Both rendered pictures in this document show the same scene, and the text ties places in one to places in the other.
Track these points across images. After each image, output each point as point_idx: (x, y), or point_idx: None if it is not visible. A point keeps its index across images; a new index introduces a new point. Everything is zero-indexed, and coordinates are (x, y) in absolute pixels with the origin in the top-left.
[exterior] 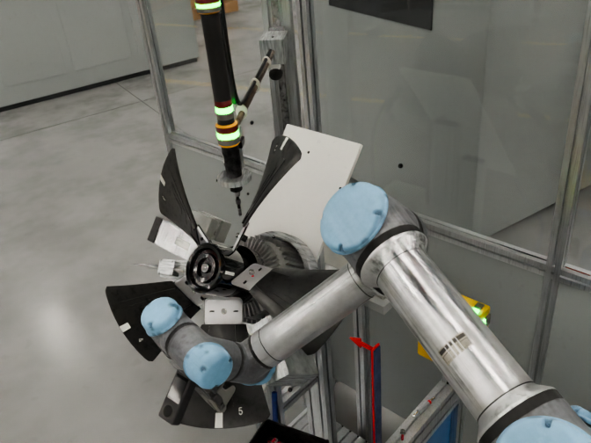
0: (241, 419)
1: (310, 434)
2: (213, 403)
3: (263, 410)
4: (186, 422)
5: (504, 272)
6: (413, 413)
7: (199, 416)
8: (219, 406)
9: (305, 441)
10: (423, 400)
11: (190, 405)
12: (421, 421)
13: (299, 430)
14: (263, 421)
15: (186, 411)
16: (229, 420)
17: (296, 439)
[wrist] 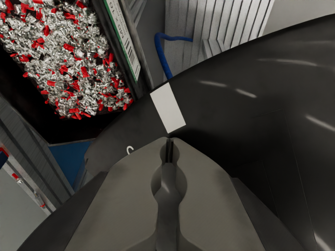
0: (121, 135)
1: (73, 142)
2: (104, 222)
3: (98, 170)
4: (274, 42)
5: None
6: (41, 192)
7: (232, 89)
8: (29, 236)
9: (86, 127)
10: (50, 202)
11: (286, 108)
12: (27, 190)
13: (91, 140)
14: (87, 149)
15: (294, 77)
16: (143, 120)
17: (100, 122)
